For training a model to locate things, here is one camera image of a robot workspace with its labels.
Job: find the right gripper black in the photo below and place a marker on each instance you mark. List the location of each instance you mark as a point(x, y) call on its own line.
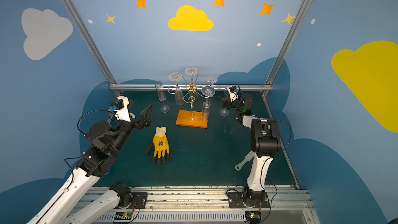
point(228, 101)

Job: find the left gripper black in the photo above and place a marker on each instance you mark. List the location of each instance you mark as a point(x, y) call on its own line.
point(138, 122)

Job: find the clear flute glass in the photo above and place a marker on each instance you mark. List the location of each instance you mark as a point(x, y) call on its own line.
point(176, 77)
point(225, 100)
point(162, 97)
point(211, 80)
point(208, 92)
point(192, 72)

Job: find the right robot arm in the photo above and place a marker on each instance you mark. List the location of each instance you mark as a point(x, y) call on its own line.
point(264, 141)

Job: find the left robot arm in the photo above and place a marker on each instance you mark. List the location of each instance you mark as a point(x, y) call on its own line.
point(106, 142)

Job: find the yellow black work glove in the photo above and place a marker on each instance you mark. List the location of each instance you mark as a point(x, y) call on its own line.
point(160, 145)

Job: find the white plastic brush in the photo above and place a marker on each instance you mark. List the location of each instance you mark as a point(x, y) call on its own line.
point(248, 157)

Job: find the left controller board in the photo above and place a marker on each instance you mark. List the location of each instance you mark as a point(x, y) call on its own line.
point(123, 217)

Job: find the controller board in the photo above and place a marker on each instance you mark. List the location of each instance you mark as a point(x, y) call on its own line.
point(123, 217)
point(253, 217)

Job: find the right controller board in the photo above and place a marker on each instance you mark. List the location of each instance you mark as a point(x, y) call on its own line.
point(253, 217)

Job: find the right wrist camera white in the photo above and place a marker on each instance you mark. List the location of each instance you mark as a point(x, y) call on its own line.
point(233, 93)

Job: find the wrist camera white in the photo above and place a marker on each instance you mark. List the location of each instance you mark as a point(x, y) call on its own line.
point(233, 93)
point(119, 107)

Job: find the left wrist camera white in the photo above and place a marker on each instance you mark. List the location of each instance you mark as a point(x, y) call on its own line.
point(119, 107)

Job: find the horizontal aluminium frame bar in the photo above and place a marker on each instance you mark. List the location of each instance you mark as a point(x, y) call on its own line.
point(151, 86)

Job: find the gold wire glass rack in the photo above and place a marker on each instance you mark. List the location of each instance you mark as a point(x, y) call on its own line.
point(189, 118)

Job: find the left aluminium frame post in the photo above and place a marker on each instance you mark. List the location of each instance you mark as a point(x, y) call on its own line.
point(80, 24)

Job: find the aluminium frame post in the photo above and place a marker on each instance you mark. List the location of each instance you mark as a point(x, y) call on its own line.
point(294, 27)
point(80, 24)

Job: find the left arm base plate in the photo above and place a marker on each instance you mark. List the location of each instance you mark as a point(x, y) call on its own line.
point(136, 200)

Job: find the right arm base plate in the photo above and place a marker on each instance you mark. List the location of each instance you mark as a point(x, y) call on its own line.
point(236, 199)

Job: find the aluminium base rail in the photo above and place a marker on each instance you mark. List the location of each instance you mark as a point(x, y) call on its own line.
point(209, 204)

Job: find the right aluminium frame post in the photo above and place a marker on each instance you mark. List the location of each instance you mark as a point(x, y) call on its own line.
point(294, 27)

